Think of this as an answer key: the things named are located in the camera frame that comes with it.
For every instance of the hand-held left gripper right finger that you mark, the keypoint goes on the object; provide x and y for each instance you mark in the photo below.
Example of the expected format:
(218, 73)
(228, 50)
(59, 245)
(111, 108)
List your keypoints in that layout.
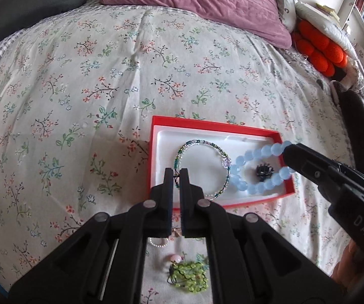
(185, 196)

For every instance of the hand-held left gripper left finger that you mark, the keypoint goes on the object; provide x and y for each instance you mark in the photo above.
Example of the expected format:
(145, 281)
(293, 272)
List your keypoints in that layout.
(169, 196)

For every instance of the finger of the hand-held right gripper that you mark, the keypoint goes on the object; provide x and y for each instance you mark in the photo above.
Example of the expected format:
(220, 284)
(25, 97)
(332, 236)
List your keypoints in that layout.
(308, 164)

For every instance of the red jewelry box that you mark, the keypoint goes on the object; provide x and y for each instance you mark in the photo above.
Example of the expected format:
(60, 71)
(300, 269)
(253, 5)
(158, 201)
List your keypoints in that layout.
(152, 164)

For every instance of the person's right hand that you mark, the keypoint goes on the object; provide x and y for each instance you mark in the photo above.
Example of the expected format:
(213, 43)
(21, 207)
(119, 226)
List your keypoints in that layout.
(346, 269)

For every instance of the black hair claw clip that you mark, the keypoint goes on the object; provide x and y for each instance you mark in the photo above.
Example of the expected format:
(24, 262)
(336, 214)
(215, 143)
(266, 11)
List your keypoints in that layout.
(263, 171)

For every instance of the dark brown cloth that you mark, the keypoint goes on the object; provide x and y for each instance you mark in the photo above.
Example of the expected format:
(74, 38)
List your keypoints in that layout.
(359, 126)

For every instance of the floral bed sheet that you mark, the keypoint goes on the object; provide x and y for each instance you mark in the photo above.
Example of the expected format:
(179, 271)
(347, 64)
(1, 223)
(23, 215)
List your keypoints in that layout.
(90, 117)

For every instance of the orange plush toy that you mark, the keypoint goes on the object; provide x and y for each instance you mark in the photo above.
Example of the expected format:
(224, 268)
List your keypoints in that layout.
(321, 50)

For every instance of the white quilted blanket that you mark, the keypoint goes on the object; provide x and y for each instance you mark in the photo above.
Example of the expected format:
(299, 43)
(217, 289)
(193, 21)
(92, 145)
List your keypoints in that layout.
(337, 31)

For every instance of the stack of books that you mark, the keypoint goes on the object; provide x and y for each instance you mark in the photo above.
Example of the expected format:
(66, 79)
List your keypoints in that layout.
(327, 11)

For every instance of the white printed pillow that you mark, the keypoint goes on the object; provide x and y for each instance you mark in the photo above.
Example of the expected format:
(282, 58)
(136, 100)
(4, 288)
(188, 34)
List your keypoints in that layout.
(285, 3)

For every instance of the pink pillow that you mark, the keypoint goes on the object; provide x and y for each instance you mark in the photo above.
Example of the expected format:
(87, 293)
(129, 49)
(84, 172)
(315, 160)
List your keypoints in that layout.
(201, 0)

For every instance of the dark grey pillow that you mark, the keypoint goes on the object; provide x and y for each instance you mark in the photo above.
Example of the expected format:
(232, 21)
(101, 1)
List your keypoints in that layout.
(39, 3)

